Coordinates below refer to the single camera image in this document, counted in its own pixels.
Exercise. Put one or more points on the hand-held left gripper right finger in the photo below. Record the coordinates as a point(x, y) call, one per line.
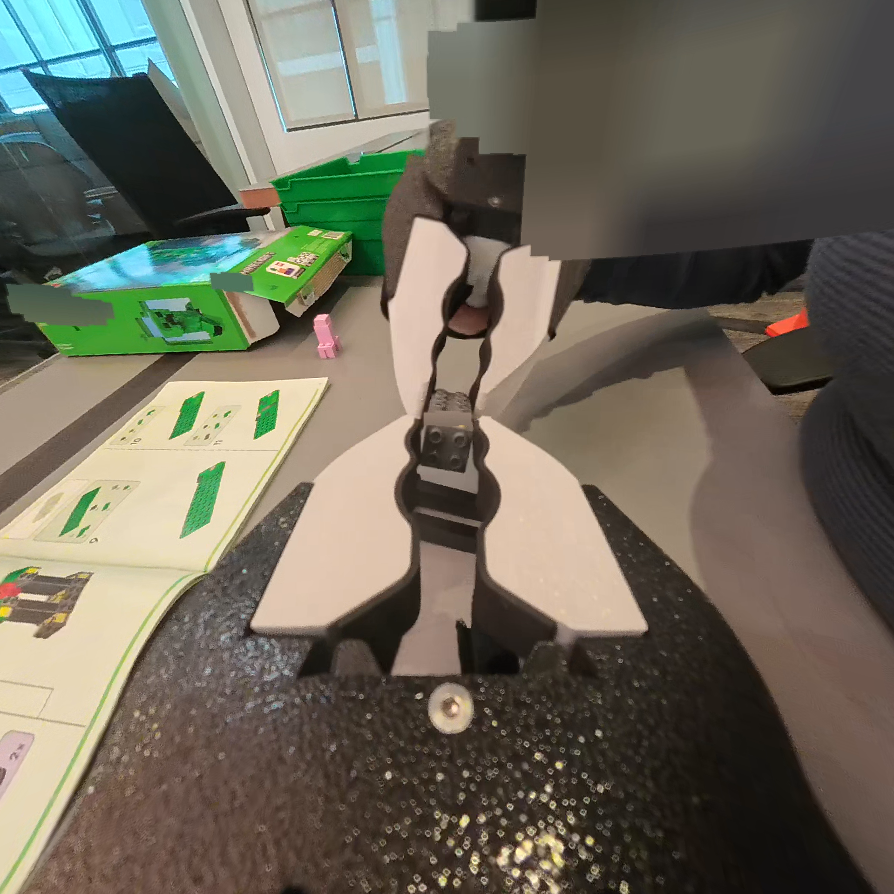
point(552, 552)

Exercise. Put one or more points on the brown wooden table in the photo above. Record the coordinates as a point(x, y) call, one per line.
point(258, 192)

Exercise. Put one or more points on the person's right hand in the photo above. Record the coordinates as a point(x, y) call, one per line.
point(468, 320)

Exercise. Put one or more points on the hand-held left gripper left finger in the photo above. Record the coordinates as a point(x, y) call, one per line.
point(335, 552)

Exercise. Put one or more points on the grey and tan brick assembly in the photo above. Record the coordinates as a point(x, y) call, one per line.
point(447, 447)

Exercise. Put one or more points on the pink pig brick figure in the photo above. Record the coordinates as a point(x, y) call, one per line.
point(325, 339)

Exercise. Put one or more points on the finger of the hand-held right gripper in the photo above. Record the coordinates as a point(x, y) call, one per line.
point(419, 300)
point(527, 307)

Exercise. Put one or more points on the person's arm in grey sleeve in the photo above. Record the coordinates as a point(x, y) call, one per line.
point(852, 454)

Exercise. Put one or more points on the green brick set box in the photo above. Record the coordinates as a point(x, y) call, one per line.
point(181, 262)

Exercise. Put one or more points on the black office chair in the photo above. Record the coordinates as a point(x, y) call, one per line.
point(789, 367)

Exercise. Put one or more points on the green building instruction booklet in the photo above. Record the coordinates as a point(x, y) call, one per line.
point(140, 503)

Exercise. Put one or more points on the grey desk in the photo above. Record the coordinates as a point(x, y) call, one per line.
point(698, 559)

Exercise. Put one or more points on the black high back chair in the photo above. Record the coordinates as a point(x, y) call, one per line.
point(126, 153)

